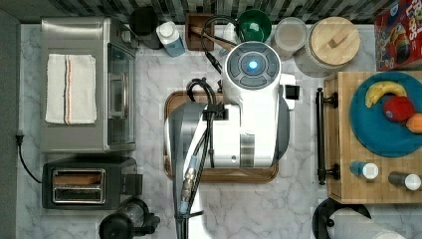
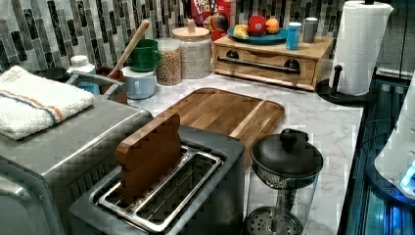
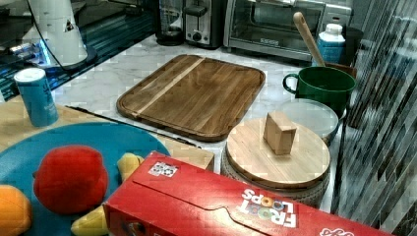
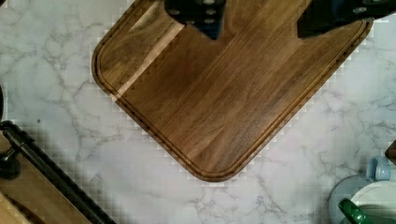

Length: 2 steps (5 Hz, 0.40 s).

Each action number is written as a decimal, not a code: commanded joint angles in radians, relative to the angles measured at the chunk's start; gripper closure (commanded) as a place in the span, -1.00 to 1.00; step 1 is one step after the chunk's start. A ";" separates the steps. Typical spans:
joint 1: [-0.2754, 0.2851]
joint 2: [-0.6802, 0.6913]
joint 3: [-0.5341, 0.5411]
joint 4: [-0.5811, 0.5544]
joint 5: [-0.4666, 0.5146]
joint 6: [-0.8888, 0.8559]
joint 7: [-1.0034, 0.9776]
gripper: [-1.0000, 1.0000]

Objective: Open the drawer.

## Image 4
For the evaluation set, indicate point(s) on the black drawer handle bar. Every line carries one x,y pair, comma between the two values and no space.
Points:
22,142

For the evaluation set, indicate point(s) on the light wooden drawer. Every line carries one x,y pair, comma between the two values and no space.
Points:
32,190

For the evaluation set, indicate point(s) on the light blue mug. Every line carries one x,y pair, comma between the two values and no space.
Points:
380,169

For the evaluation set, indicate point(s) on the white plate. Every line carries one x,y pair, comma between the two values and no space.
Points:
374,198

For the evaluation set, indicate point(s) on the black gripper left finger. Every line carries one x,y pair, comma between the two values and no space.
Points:
205,15

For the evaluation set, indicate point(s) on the green mug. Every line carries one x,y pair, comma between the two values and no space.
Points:
352,212

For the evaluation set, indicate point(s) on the wooden cutting board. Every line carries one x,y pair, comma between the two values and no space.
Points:
213,104

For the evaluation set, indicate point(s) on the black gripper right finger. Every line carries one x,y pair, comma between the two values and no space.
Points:
323,16

